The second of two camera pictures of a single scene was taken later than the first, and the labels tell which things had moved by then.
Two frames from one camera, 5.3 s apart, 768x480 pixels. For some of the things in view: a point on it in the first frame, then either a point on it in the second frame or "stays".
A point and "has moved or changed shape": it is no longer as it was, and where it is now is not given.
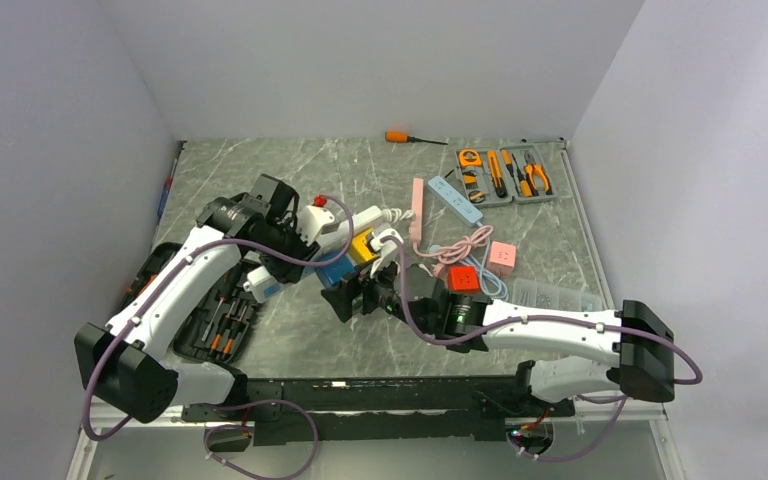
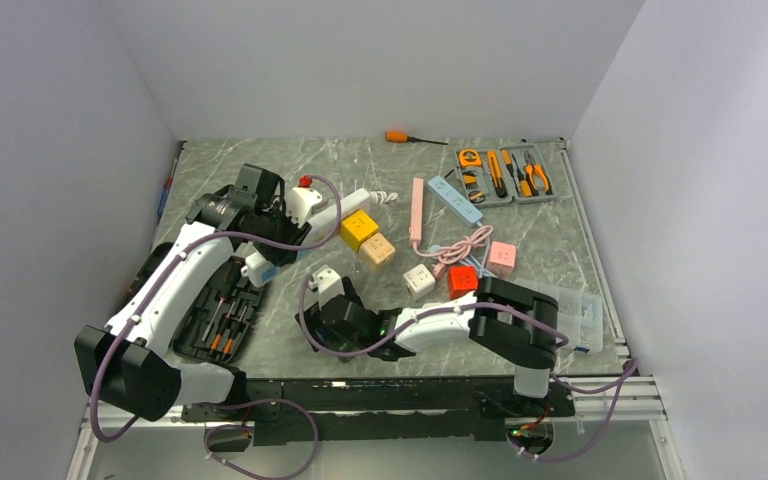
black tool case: [215, 326] stays
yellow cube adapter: [359, 248] has moved or changed shape
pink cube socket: [502, 258] stays
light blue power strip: [455, 200] stays
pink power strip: [417, 211] stays
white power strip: [338, 240] has moved or changed shape
